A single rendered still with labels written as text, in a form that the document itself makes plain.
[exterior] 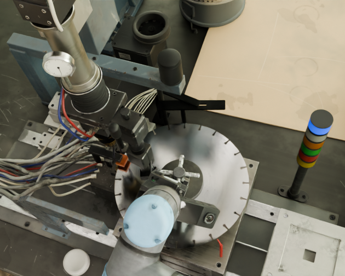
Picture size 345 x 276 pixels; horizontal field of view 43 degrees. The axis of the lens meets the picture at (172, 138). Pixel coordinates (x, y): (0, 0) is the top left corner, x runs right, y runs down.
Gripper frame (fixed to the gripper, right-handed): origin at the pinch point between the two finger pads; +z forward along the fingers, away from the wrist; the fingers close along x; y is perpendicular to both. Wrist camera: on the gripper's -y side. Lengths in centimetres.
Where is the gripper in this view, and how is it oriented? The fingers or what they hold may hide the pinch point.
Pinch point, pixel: (183, 191)
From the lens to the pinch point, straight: 103.2
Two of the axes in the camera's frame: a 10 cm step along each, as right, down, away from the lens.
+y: -9.1, -4.1, 1.0
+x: -4.0, 9.1, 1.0
